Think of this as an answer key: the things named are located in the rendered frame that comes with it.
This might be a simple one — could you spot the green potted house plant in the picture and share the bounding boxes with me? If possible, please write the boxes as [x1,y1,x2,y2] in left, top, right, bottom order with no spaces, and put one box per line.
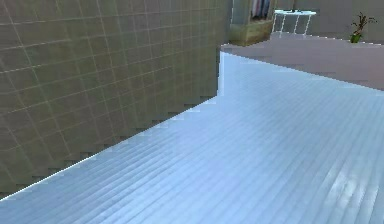
[349,11,378,44]

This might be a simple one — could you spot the white table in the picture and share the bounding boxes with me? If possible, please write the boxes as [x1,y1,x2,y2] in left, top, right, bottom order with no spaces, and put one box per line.
[271,9,318,36]

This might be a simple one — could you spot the olive green wardrobe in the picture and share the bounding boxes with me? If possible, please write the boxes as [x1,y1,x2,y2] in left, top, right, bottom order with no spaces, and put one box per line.
[229,0,278,47]

